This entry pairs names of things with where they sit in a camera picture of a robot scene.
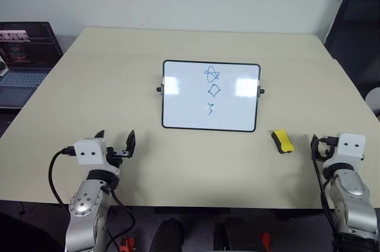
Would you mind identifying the yellow and black eraser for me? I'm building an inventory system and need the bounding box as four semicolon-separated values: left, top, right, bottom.
270;128;296;155

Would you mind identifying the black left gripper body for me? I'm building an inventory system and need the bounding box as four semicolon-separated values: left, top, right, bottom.
105;146;132;172

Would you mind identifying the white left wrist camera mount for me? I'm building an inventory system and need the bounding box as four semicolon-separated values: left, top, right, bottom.
74;137;108;166

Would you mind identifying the dark rounded shape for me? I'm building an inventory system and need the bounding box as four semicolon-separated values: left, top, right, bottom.
150;218;185;252

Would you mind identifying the white round object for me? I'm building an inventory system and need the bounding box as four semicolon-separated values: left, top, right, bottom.
365;87;380;118

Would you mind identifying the red-orange floor object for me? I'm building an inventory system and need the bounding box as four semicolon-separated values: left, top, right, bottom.
260;231;272;250
118;235;137;252

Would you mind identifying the black table frame bar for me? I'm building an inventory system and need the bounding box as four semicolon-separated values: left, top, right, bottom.
154;206;231;215

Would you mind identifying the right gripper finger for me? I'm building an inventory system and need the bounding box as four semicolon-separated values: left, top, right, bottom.
310;134;321;161

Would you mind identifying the small black-framed whiteboard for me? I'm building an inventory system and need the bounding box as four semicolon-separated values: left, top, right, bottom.
156;59;266;133

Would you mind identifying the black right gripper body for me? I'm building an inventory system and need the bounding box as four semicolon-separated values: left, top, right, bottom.
315;144;337;162

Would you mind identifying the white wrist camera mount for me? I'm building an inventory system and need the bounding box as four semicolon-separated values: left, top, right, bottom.
74;137;108;166
334;133;366;165

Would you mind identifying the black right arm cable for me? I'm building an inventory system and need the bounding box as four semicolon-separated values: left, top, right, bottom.
311;135;341;235

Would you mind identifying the open grey laptop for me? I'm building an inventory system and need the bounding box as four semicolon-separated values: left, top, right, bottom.
0;21;64;110

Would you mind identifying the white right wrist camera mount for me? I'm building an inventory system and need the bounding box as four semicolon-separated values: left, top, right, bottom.
334;133;366;165

